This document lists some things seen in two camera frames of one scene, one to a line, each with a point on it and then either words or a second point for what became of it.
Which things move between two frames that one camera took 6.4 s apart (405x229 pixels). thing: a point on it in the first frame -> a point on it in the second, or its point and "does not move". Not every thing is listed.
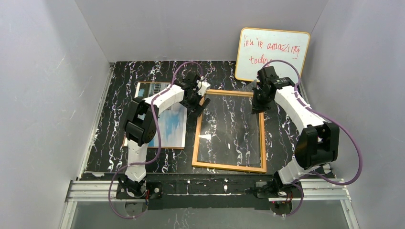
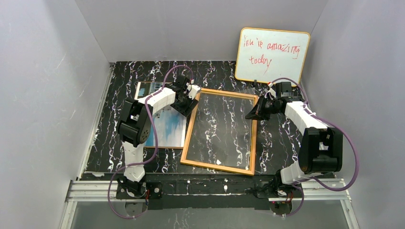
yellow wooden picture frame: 262,169 -> 186,148
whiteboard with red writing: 286,50 does not move
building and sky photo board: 173,122 does not move
